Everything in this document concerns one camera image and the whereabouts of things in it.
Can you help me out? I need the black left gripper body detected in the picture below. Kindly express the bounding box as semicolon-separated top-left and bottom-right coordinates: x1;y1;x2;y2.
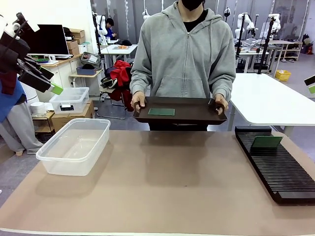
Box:
0;36;31;74

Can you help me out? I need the green PCB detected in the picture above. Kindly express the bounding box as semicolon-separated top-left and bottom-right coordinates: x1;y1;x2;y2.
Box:
250;136;284;149
147;108;176;117

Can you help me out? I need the dark brown tray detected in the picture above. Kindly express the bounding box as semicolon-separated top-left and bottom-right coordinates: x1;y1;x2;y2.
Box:
132;96;228;126

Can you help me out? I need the person's right forearm grey sleeve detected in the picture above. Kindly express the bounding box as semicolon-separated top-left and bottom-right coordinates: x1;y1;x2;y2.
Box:
129;61;151;95

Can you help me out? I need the person's left forearm grey sleeve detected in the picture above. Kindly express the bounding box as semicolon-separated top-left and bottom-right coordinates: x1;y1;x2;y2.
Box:
208;61;236;101

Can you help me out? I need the person's left hand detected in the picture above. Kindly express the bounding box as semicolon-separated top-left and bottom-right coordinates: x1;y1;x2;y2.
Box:
213;93;229;116

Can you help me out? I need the person's right hand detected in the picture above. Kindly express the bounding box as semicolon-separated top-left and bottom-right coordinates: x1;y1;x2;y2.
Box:
130;91;148;114

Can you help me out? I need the white round appliance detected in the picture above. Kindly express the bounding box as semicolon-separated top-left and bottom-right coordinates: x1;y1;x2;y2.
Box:
30;101;47;115

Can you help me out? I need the yellow basket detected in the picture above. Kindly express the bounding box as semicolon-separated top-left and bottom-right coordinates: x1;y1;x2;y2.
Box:
275;70;292;82

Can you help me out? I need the black computer monitor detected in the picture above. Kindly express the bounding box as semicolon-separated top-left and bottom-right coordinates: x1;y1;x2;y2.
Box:
18;24;70;56

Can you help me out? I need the wooden shelf unit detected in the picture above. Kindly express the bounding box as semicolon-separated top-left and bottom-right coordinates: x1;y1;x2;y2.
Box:
268;40;303;62

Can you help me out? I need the clear lidded storage bin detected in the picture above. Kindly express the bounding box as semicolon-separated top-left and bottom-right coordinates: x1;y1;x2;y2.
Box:
49;87;90;115

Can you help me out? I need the person in blue apron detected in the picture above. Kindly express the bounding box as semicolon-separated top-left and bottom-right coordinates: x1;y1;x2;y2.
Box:
0;71;44;156

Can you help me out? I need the blue bin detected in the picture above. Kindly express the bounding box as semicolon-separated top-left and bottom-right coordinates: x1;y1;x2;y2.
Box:
76;66;97;76

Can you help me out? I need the small wooden side table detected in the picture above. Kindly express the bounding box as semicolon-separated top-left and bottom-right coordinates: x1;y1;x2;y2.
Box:
69;68;104;98

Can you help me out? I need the large white table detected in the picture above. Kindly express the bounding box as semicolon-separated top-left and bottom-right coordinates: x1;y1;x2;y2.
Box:
227;73;315;131

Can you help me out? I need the large cardboard box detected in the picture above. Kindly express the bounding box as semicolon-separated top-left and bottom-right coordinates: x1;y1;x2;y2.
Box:
51;99;95;133

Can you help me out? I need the grey equipment case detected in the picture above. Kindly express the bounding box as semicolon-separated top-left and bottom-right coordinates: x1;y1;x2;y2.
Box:
81;51;102;66

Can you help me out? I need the black tripod stand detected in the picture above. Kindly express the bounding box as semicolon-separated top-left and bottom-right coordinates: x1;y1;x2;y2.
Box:
257;16;277;75

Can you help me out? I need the clear plastic box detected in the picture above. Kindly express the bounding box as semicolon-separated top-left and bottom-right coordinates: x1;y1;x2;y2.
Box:
35;118;111;177

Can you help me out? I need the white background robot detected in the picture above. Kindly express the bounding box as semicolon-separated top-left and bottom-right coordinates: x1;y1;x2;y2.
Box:
94;14;109;37

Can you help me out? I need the red jacket on chair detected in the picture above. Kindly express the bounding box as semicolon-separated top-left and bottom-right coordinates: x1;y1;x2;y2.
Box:
109;60;135;112

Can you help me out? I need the seated person in background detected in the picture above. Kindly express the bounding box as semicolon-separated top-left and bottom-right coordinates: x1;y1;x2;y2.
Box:
104;18;119;40

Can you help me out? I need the white table with food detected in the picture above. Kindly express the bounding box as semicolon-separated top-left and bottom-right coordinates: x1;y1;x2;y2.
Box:
100;44;138;67

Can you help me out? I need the black slotted PCB rack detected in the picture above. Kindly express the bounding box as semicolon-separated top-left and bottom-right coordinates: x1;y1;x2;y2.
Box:
234;125;315;205

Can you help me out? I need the person in grey hoodie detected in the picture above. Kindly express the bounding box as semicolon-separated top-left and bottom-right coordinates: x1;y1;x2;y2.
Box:
129;0;236;131

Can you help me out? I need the black face mask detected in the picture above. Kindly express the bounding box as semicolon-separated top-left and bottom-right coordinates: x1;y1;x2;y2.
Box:
181;0;205;12

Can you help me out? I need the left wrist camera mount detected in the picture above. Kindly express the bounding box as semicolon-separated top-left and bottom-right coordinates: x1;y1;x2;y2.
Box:
16;12;40;32

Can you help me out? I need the small black frame stand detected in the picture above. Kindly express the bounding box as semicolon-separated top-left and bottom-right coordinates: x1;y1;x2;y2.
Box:
31;111;56;143

